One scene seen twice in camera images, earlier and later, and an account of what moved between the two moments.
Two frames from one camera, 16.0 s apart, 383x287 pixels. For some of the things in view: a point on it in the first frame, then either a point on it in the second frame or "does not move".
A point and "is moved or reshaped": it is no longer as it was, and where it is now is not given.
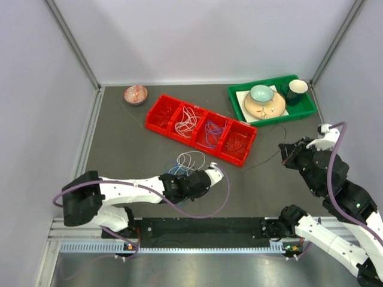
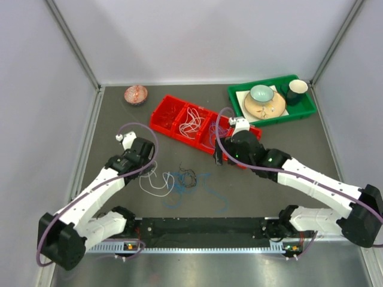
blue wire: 212,131 is moved or reshaped
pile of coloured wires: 192,161 is moved or reshaped
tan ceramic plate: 265,110 does not move
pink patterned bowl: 136,94 does not move
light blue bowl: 261,94 does not move
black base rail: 195,233 does not move
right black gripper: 288,150 -> 218,155
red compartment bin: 226,139 does not move
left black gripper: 192,197 -> 148,161
